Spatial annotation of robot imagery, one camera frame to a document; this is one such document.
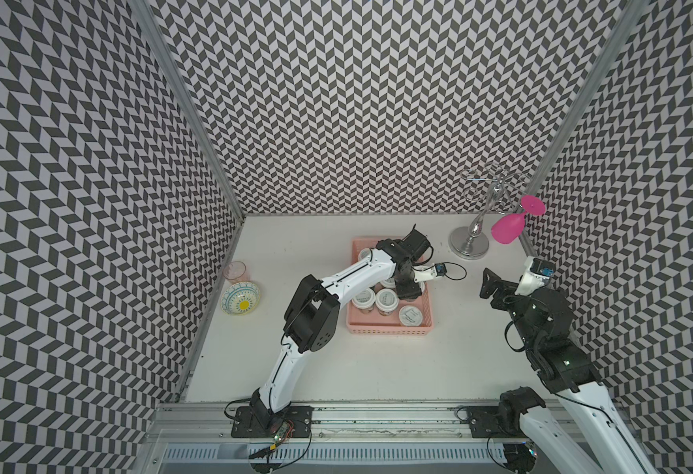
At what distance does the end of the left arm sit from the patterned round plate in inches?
18.5

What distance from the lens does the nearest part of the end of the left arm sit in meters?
0.67

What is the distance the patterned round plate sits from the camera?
0.93 m
